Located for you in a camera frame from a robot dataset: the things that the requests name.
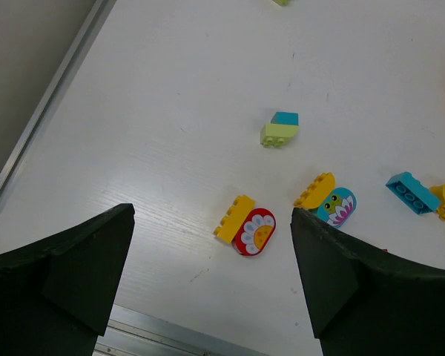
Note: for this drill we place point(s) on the lime blue orange lego stack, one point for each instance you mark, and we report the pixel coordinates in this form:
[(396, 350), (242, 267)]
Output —
[(282, 2)]

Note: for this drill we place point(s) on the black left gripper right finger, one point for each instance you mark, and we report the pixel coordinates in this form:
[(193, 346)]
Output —
[(363, 300)]

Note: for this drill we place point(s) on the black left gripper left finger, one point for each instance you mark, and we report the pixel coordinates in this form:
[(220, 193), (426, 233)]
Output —
[(56, 294)]

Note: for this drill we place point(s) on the lime green lego brick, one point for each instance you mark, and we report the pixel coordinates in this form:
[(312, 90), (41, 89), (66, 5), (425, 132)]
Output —
[(277, 135)]

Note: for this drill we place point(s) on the yellow lego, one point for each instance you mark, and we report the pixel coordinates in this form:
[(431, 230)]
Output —
[(234, 218)]

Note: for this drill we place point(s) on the red flower lego brick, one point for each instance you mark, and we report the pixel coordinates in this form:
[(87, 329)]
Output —
[(255, 232)]

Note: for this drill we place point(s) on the blue frog lego brick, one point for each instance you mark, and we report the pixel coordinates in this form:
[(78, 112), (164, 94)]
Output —
[(339, 205)]

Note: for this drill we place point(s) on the small blue lego brick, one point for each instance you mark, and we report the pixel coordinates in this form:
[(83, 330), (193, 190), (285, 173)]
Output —
[(285, 118)]

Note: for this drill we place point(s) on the blue rectangular lego brick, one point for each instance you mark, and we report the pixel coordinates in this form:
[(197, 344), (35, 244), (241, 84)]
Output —
[(413, 194)]

